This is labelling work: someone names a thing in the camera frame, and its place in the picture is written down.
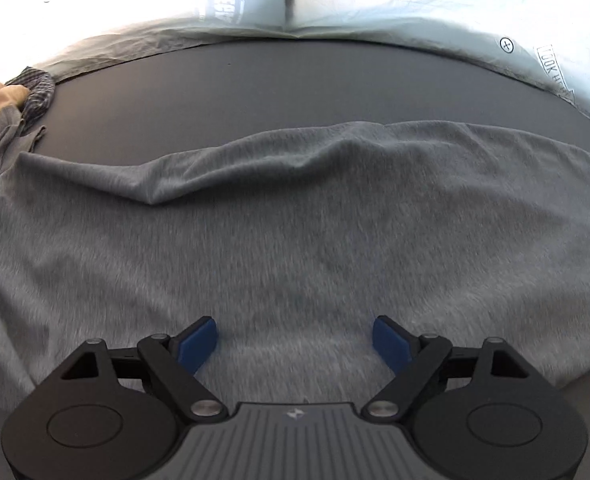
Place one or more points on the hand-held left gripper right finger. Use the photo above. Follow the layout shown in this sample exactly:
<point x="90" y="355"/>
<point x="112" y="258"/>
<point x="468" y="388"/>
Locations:
<point x="392" y="345"/>

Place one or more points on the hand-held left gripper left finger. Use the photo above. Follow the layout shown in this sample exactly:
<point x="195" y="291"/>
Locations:
<point x="197" y="345"/>

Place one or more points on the grey sweatpants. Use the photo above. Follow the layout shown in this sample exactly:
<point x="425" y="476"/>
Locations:
<point x="295" y="240"/>

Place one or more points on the small grey cloth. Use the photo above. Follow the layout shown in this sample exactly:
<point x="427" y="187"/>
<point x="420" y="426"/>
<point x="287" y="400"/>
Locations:
<point x="5" y="135"/>

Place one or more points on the plaid cloth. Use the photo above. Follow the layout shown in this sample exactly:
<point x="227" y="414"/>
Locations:
<point x="37" y="95"/>

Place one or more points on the beige cloth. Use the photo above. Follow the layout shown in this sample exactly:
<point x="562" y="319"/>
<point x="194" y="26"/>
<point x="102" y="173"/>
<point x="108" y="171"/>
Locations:
<point x="5" y="97"/>

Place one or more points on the white printed plastic sheet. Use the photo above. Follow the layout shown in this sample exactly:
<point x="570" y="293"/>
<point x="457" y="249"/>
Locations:
<point x="375" y="0"/>

